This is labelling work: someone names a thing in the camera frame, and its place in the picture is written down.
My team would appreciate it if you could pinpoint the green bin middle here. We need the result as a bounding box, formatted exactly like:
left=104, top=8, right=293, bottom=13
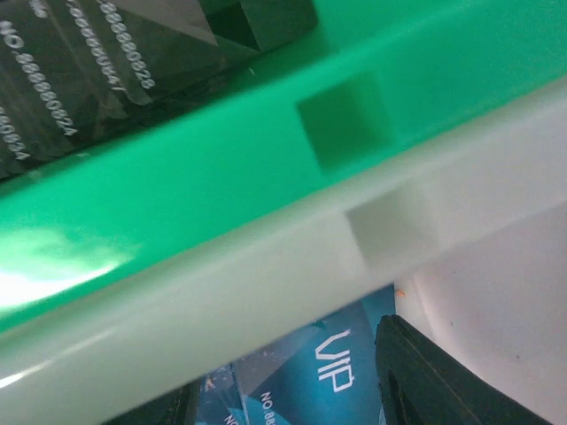
left=1, top=1, right=566, bottom=330

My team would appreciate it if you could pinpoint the white bin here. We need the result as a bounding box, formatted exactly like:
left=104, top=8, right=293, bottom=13
left=1, top=81, right=566, bottom=424

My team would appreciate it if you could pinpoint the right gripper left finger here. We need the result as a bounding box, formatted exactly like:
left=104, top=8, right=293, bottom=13
left=105, top=380, right=200, bottom=425

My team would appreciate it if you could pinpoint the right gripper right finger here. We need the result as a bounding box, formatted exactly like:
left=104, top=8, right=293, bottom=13
left=376, top=314, right=547, bottom=425

